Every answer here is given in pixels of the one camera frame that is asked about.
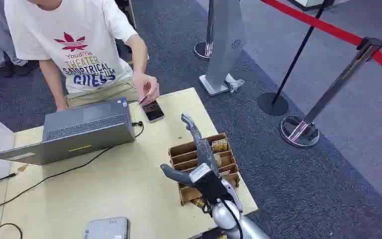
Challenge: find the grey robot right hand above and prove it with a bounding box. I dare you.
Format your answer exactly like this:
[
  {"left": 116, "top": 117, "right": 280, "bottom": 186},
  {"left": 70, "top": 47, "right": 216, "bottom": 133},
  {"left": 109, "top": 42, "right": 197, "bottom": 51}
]
[{"left": 160, "top": 113, "right": 236, "bottom": 206}]

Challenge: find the person's left hand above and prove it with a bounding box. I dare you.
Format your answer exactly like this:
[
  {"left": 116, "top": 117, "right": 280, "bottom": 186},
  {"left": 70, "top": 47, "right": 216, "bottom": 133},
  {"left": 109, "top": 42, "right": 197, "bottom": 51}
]
[{"left": 131, "top": 71, "right": 161, "bottom": 106}]

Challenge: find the black smartphone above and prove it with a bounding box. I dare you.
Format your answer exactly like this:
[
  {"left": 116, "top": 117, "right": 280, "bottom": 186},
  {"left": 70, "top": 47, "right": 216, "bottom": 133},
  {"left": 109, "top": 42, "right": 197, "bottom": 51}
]
[{"left": 140, "top": 100, "right": 166, "bottom": 123}]

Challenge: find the wooden card box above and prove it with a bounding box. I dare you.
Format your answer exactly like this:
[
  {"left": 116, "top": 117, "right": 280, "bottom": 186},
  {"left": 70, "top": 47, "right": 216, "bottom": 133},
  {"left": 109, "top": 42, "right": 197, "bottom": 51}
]
[{"left": 168, "top": 132, "right": 241, "bottom": 207}]

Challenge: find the grey laptop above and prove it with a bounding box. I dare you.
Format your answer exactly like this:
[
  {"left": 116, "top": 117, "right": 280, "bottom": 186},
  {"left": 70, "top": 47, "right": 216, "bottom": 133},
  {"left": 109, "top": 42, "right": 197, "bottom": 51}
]
[{"left": 0, "top": 97, "right": 136, "bottom": 166}]

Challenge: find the patterned card stack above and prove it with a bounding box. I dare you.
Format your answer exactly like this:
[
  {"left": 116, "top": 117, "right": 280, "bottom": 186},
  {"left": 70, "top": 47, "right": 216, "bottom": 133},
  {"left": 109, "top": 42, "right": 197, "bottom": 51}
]
[{"left": 211, "top": 138, "right": 229, "bottom": 153}]

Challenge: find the chrome stanchion with round base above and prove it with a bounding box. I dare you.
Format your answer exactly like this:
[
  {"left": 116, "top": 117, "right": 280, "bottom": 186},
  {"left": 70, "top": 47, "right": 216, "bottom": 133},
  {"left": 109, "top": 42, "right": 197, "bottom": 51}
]
[{"left": 193, "top": 0, "right": 215, "bottom": 61}]

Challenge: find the person in white shirt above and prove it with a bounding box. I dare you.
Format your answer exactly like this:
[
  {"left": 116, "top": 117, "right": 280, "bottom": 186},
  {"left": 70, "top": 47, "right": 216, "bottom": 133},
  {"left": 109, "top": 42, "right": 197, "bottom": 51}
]
[{"left": 3, "top": 0, "right": 161, "bottom": 113}]

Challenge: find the chrome stanchion with black cap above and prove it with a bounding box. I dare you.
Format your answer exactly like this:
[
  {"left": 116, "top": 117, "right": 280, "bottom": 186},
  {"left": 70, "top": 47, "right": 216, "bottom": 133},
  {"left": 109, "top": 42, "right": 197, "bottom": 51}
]
[{"left": 279, "top": 37, "right": 382, "bottom": 149}]

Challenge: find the grey box device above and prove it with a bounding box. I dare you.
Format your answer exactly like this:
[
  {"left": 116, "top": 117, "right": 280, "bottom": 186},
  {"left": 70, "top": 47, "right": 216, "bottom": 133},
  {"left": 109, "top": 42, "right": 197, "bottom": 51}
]
[{"left": 84, "top": 217, "right": 131, "bottom": 239}]

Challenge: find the red barrier belt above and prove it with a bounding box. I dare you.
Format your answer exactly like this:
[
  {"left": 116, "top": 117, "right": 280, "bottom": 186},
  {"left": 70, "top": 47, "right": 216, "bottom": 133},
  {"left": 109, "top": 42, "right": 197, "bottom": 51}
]
[{"left": 260, "top": 0, "right": 382, "bottom": 83}]

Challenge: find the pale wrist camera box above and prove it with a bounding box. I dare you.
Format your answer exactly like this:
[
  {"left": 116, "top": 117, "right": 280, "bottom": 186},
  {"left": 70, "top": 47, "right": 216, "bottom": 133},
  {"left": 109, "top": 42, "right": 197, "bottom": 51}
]
[{"left": 222, "top": 179, "right": 244, "bottom": 212}]

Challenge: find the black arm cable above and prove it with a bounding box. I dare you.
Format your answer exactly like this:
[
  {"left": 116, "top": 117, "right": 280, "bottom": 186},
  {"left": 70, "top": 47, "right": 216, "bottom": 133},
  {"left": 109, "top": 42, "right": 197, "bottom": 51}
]
[{"left": 219, "top": 198, "right": 244, "bottom": 239}]

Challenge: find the black laptop power cable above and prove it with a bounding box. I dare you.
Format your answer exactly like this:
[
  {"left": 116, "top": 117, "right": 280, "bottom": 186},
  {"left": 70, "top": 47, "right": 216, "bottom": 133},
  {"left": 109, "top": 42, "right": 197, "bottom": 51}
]
[{"left": 0, "top": 121, "right": 145, "bottom": 218}]

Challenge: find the black stanchion post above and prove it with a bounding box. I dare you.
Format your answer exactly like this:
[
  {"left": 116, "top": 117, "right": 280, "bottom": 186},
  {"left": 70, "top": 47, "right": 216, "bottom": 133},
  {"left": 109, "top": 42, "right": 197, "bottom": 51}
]
[{"left": 257, "top": 0, "right": 335, "bottom": 117}]

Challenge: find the looped black cable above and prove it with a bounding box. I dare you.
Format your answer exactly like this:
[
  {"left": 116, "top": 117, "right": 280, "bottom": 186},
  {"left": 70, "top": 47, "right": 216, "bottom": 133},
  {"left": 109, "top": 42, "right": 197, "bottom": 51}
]
[{"left": 0, "top": 223, "right": 24, "bottom": 239}]

